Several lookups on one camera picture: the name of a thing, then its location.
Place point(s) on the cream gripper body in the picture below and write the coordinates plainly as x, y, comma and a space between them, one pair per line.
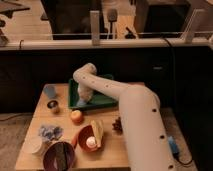
85, 93

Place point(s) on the grey sponge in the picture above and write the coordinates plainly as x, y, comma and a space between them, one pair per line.
81, 103

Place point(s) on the green plastic tray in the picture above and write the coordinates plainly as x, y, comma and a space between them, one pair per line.
98, 99

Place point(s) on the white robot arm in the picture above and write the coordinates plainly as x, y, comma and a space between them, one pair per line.
139, 108

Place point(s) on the orange apple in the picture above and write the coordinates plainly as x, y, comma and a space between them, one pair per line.
76, 116

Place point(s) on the light blue cup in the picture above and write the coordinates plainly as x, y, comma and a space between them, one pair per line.
49, 91

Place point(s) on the small metal cup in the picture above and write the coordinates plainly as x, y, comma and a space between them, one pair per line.
53, 106

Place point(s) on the yellow banana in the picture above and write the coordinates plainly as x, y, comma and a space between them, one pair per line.
98, 131

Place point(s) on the purple grape bunch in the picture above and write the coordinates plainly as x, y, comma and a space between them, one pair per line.
117, 126

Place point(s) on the red bowl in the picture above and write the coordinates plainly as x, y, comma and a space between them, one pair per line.
81, 137

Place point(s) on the white egg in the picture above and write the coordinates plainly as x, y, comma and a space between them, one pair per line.
91, 142

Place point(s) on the blue crumpled cloth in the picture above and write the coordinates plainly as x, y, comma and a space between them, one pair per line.
50, 132

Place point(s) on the purple bowl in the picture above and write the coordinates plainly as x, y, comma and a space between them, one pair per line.
59, 157

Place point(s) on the white railing post left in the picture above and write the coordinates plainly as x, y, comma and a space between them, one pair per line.
95, 27

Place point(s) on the white railing post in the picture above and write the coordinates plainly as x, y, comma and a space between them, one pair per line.
95, 27
194, 21

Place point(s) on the white railing post right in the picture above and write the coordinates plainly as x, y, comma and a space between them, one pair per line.
194, 21

